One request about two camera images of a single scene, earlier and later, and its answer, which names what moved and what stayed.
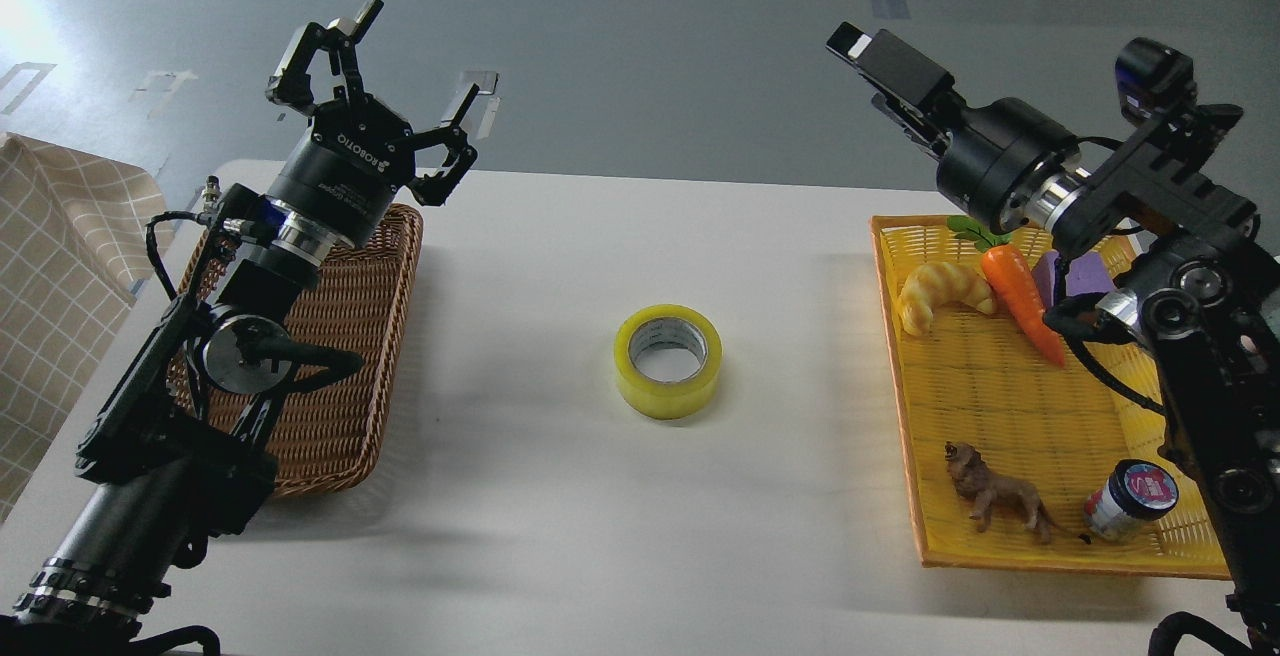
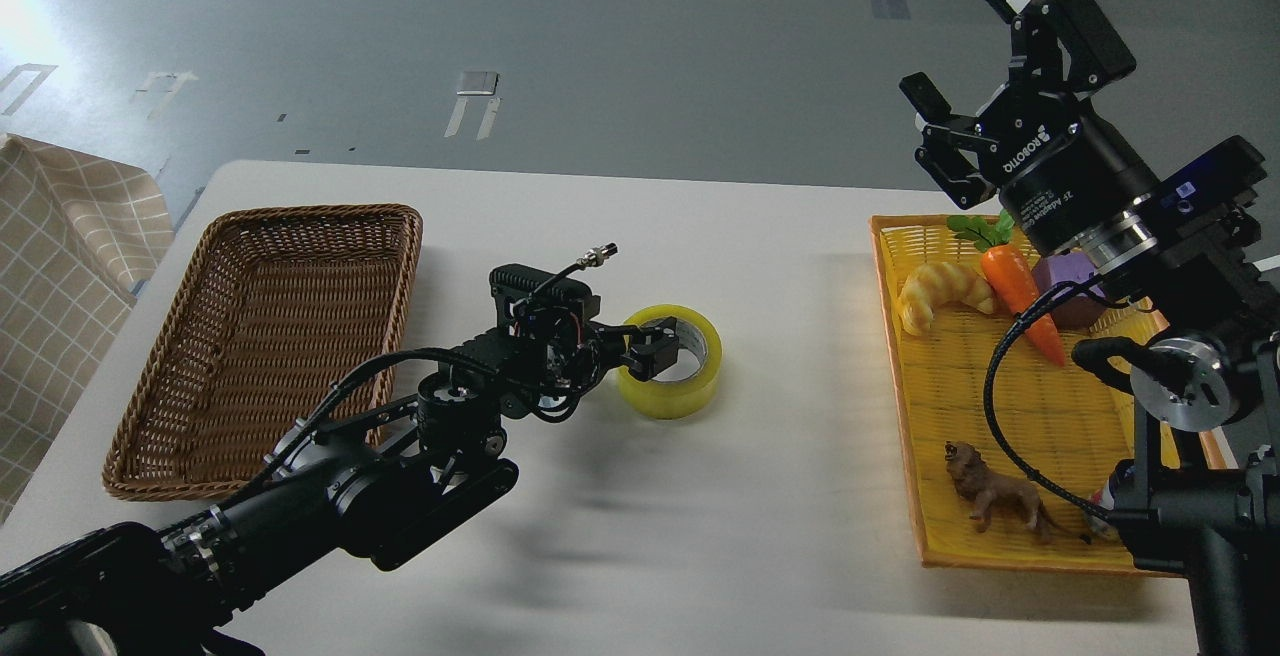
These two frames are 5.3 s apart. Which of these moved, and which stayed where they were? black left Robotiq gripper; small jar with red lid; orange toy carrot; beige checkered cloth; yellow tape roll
Moved: black left Robotiq gripper
Stayed: yellow tape roll; orange toy carrot; small jar with red lid; beige checkered cloth
